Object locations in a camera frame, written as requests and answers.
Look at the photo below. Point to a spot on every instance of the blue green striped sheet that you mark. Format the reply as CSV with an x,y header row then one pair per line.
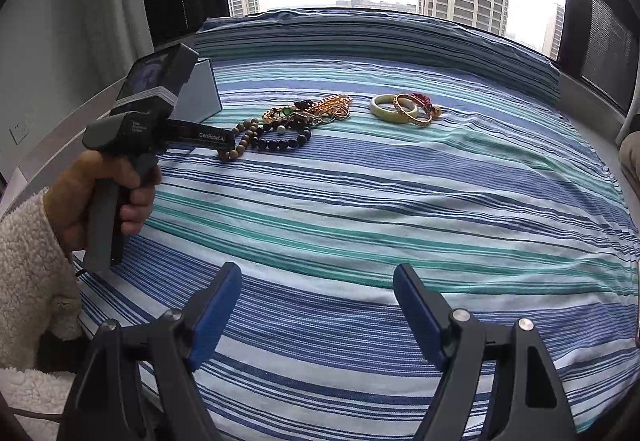
x,y
350,201

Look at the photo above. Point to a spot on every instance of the beige folded blanket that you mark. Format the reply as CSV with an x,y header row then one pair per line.
x,y
631,161

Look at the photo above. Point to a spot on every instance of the grey jewelry box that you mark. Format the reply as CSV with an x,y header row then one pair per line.
x,y
205,96

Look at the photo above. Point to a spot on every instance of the distant pale building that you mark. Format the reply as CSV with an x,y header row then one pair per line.
x,y
554,31

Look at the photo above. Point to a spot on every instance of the pale jade bangle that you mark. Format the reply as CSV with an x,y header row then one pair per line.
x,y
382,114

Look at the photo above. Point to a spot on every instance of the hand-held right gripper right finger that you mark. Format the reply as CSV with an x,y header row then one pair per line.
x,y
416,316

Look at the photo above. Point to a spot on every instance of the person's left forearm fleece sleeve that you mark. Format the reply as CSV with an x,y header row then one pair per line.
x,y
30,281

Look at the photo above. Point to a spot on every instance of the low wide building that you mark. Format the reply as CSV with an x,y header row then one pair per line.
x,y
375,5

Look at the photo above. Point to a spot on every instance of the person's left hand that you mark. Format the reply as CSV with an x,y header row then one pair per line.
x,y
75,191

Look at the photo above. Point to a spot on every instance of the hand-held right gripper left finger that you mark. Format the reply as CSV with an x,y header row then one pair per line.
x,y
215,316

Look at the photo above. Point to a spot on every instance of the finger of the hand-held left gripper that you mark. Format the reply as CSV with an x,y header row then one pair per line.
x,y
227,152

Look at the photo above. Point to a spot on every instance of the gold bangle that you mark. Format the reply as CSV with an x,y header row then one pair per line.
x,y
423,121

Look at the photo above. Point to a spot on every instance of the white wall socket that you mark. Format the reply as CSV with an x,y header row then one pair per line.
x,y
19,132

